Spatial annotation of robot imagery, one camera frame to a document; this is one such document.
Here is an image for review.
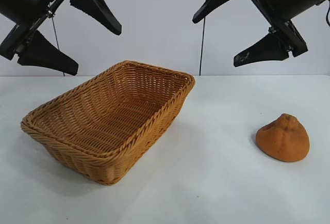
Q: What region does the woven wicker basket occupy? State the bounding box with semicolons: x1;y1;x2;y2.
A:
20;60;196;186

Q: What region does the brown bread roll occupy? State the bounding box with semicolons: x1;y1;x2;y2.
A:
255;113;311;162

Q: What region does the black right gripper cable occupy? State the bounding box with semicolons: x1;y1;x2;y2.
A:
322;0;330;26

